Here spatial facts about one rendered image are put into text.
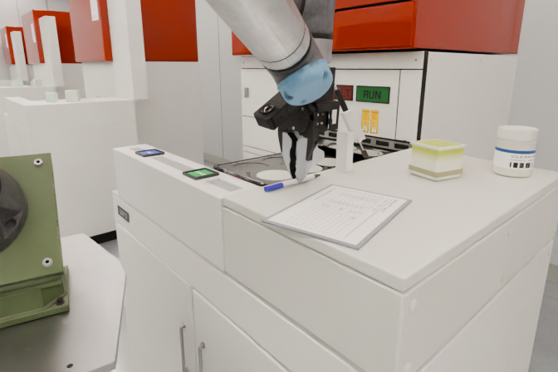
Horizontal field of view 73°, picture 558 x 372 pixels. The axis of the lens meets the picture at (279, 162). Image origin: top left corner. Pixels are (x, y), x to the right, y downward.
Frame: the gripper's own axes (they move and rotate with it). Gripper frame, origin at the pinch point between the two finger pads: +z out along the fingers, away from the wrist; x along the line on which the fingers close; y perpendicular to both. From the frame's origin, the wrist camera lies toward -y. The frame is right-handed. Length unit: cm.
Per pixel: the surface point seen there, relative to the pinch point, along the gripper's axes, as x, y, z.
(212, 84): 353, 197, 17
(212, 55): 350, 197, -16
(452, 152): -17.6, 24.8, -4.9
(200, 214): 10.5, -13.9, 8.1
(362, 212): -17.5, -2.5, 0.5
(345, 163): -1.2, 13.4, -0.5
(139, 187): 40.8, -13.9, 11.7
